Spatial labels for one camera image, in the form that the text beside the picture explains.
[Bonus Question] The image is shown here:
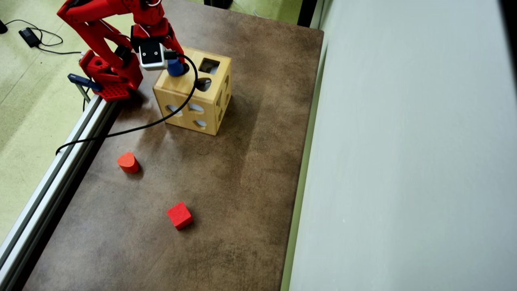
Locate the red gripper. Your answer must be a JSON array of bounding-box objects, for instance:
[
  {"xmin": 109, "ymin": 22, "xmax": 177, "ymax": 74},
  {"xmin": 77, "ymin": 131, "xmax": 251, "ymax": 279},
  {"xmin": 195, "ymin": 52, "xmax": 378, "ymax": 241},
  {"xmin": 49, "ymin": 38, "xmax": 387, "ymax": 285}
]
[{"xmin": 130, "ymin": 18, "xmax": 186, "ymax": 64}]

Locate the blue cylinder block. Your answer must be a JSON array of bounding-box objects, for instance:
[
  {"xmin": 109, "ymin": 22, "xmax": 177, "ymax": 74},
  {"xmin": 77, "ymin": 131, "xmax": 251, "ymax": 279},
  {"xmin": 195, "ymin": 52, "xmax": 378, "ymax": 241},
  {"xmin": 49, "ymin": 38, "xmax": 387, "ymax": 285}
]
[{"xmin": 167, "ymin": 59, "xmax": 187, "ymax": 77}]

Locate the wooden shape sorter box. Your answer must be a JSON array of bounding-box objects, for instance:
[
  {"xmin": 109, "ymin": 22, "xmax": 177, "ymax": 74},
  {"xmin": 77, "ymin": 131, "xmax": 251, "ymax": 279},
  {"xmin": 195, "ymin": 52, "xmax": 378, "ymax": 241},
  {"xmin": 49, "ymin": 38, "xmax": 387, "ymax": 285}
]
[{"xmin": 153, "ymin": 46, "xmax": 233, "ymax": 136}]

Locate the blue table clamp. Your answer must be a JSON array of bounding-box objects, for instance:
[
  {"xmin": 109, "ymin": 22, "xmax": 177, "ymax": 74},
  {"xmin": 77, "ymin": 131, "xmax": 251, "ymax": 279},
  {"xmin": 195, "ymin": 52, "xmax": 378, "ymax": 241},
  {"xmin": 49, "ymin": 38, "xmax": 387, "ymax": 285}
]
[{"xmin": 67, "ymin": 73, "xmax": 103, "ymax": 104}]

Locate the orange-red rounded block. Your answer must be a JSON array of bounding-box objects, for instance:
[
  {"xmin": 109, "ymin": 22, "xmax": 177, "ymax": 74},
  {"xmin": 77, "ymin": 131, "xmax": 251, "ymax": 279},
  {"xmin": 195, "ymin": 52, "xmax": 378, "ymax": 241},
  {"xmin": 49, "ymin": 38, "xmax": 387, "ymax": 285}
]
[{"xmin": 117, "ymin": 152, "xmax": 140, "ymax": 174}]

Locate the black power adapter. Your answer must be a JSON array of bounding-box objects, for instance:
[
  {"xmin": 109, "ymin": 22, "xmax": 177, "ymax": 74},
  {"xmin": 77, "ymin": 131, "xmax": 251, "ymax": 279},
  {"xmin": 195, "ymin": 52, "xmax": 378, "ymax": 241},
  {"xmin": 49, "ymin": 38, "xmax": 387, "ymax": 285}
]
[{"xmin": 19, "ymin": 27, "xmax": 42, "ymax": 48}]

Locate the red cube block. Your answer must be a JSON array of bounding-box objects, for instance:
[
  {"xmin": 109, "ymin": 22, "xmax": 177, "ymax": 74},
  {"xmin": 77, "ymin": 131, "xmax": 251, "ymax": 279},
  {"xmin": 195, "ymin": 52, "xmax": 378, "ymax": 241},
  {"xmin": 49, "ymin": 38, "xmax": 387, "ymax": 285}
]
[{"xmin": 166, "ymin": 202, "xmax": 194, "ymax": 231}]

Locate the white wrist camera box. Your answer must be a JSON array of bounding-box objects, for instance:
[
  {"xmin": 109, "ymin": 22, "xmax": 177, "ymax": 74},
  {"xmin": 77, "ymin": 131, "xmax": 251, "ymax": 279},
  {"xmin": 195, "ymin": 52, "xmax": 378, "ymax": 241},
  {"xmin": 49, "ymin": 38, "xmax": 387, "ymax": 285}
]
[{"xmin": 139, "ymin": 42, "xmax": 167, "ymax": 72}]

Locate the thick black camera cable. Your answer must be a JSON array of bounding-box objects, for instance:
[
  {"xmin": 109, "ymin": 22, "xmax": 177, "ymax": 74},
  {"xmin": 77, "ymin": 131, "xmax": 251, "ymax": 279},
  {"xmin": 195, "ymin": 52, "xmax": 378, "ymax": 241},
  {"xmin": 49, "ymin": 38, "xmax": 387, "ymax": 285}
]
[{"xmin": 55, "ymin": 49, "xmax": 199, "ymax": 156}]

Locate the thin black floor cable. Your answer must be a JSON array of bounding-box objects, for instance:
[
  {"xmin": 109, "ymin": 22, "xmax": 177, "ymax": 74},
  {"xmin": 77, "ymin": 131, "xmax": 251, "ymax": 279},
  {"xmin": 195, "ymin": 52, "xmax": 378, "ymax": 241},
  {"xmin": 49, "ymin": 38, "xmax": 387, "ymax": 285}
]
[{"xmin": 4, "ymin": 18, "xmax": 84, "ymax": 55}]

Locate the dark vertical post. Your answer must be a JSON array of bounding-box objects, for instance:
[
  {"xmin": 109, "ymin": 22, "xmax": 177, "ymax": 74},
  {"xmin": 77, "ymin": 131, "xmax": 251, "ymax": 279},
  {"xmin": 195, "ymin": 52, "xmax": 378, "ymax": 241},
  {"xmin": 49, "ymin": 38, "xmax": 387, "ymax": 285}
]
[{"xmin": 298, "ymin": 0, "xmax": 319, "ymax": 28}]

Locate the aluminium profile rail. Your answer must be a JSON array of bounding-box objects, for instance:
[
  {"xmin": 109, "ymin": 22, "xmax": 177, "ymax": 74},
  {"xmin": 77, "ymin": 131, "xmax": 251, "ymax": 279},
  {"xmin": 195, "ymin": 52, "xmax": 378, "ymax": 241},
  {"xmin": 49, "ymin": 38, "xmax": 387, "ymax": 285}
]
[{"xmin": 0, "ymin": 94, "xmax": 118, "ymax": 291}]

